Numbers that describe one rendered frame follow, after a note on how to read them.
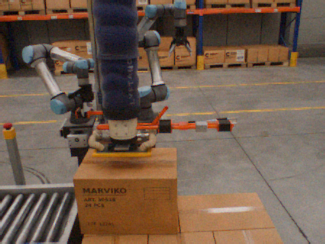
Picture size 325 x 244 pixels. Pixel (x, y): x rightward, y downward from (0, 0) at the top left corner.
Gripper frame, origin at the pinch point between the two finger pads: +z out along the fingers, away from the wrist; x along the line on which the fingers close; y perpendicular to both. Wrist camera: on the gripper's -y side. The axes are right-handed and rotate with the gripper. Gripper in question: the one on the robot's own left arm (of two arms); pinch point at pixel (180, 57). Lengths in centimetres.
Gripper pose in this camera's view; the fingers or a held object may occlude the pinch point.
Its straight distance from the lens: 218.2
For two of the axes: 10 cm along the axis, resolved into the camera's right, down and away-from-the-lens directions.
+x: 10.0, -0.6, 0.6
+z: 0.3, 9.3, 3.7
